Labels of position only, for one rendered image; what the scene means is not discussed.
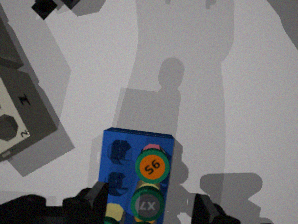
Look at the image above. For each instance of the grey button box with green button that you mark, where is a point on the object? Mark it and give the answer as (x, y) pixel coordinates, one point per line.
(44, 7)

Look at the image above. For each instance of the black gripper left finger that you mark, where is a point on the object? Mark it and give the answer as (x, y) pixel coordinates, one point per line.
(81, 209)

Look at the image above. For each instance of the green tube cap with grey label dot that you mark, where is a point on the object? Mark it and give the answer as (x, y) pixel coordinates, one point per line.
(147, 203)

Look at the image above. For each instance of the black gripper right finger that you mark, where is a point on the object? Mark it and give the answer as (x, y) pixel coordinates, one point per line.
(204, 212)

